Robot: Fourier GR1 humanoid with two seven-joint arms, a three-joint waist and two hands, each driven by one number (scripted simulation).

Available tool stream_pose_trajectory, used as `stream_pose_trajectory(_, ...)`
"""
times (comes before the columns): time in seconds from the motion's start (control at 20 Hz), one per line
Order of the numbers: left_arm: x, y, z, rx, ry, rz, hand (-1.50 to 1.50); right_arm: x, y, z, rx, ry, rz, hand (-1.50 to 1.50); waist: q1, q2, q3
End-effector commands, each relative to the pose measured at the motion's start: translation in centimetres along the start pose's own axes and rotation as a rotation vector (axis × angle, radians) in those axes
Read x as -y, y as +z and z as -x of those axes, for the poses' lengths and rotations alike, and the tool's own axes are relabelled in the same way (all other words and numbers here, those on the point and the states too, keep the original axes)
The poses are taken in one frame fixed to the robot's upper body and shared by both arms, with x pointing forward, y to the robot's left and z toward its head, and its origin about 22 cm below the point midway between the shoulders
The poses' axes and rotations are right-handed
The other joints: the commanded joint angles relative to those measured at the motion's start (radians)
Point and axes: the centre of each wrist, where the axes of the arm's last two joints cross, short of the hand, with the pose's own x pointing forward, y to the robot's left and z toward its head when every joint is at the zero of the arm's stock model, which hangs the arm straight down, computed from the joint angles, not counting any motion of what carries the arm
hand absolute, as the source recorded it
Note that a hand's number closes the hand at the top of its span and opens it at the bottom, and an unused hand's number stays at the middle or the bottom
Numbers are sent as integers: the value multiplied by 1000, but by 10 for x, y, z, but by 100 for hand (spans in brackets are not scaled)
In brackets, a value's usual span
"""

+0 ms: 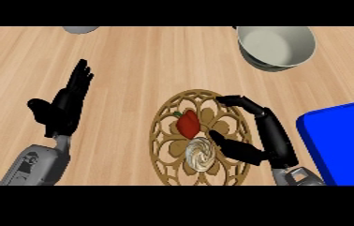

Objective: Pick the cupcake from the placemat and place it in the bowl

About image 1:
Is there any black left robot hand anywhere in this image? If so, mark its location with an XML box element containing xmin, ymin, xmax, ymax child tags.
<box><xmin>27</xmin><ymin>58</ymin><xmax>96</xmax><ymax>139</ymax></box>

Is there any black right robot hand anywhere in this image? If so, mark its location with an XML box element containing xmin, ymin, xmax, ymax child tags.
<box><xmin>208</xmin><ymin>95</ymin><xmax>300</xmax><ymax>171</ymax></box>

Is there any round wooden openwork placemat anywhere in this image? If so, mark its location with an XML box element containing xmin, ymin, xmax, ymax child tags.
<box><xmin>148</xmin><ymin>88</ymin><xmax>256</xmax><ymax>187</ymax></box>

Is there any pale grey bowl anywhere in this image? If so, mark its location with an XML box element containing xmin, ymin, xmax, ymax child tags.
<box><xmin>235</xmin><ymin>26</ymin><xmax>319</xmax><ymax>73</ymax></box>

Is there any blue flat block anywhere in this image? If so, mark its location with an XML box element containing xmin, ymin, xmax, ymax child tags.
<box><xmin>295</xmin><ymin>101</ymin><xmax>354</xmax><ymax>187</ymax></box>

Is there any red bell pepper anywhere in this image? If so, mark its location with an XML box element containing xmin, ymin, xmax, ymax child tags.
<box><xmin>173</xmin><ymin>109</ymin><xmax>202</xmax><ymax>140</ymax></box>

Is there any grey round object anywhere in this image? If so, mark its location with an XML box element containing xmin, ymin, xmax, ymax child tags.
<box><xmin>61</xmin><ymin>26</ymin><xmax>101</xmax><ymax>35</ymax></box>

